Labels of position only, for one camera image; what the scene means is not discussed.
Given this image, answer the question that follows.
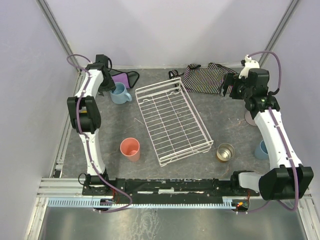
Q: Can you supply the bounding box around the light blue textured mug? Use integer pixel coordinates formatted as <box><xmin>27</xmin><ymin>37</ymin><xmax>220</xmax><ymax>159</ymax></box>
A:
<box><xmin>109</xmin><ymin>82</ymin><xmax>133</xmax><ymax>105</ymax></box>

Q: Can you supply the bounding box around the lilac textured mug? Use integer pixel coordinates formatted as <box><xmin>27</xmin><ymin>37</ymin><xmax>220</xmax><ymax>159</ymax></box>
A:
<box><xmin>244</xmin><ymin>111</ymin><xmax>257</xmax><ymax>127</ymax></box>

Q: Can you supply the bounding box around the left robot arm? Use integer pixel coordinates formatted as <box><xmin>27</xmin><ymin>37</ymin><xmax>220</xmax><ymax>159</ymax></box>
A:
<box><xmin>67</xmin><ymin>54</ymin><xmax>116</xmax><ymax>189</ymax></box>

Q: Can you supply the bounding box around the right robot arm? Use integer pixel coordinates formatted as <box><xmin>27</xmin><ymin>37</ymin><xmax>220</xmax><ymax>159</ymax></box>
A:
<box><xmin>222</xmin><ymin>68</ymin><xmax>314</xmax><ymax>201</ymax></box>

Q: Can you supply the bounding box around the purple microfiber cloth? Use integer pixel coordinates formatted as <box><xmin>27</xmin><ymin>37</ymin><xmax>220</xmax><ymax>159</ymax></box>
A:
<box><xmin>111</xmin><ymin>70</ymin><xmax>140</xmax><ymax>89</ymax></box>

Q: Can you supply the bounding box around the striped cloth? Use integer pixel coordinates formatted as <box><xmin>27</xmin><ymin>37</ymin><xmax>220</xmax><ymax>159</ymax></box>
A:
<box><xmin>168</xmin><ymin>62</ymin><xmax>237</xmax><ymax>95</ymax></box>

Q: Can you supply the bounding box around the pink plastic cup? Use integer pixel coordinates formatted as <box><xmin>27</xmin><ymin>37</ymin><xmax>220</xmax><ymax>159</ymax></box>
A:
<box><xmin>120</xmin><ymin>137</ymin><xmax>140</xmax><ymax>162</ymax></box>

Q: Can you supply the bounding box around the metal steel cup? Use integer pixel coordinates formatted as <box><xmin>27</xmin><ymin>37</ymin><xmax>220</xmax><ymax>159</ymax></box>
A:
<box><xmin>216</xmin><ymin>143</ymin><xmax>235</xmax><ymax>163</ymax></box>

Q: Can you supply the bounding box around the blue plastic cup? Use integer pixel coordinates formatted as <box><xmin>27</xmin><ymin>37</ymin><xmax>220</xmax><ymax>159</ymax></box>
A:
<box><xmin>254</xmin><ymin>140</ymin><xmax>269</xmax><ymax>160</ymax></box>

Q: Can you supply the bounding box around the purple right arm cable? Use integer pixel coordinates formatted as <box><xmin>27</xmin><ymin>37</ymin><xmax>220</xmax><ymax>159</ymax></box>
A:
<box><xmin>234</xmin><ymin>50</ymin><xmax>300</xmax><ymax>216</ymax></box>

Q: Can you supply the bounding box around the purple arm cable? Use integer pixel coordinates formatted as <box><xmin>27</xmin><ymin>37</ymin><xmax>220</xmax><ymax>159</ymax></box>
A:
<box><xmin>66</xmin><ymin>53</ymin><xmax>133</xmax><ymax>214</ymax></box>
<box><xmin>234</xmin><ymin>50</ymin><xmax>300</xmax><ymax>216</ymax></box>

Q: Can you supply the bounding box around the white wire dish rack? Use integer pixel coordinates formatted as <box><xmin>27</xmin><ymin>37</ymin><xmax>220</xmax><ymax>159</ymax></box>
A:
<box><xmin>135</xmin><ymin>77</ymin><xmax>214</xmax><ymax>167</ymax></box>

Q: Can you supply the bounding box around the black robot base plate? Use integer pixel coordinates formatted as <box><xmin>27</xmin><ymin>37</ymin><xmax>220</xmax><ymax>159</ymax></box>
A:
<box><xmin>80</xmin><ymin>178</ymin><xmax>260</xmax><ymax>204</ymax></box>

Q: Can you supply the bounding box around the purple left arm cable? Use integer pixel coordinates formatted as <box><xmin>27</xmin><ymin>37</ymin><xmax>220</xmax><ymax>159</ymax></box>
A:
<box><xmin>66</xmin><ymin>53</ymin><xmax>133</xmax><ymax>214</ymax></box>

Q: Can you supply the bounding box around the light blue cable duct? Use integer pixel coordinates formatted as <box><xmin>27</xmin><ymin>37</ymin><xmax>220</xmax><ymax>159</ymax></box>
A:
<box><xmin>47</xmin><ymin>197</ymin><xmax>236</xmax><ymax>210</ymax></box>

